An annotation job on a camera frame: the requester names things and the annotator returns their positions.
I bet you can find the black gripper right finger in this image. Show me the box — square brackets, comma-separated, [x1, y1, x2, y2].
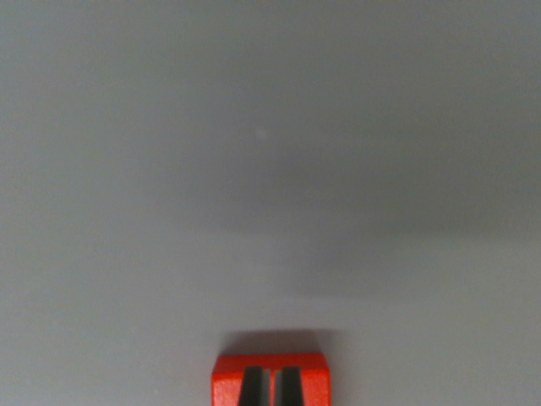
[280, 365, 308, 406]

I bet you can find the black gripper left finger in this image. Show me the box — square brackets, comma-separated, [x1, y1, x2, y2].
[238, 365, 265, 406]

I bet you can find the red cube block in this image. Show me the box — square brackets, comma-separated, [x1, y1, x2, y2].
[210, 352, 331, 406]

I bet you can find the white plastic tray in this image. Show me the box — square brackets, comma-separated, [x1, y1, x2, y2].
[0, 0, 541, 406]

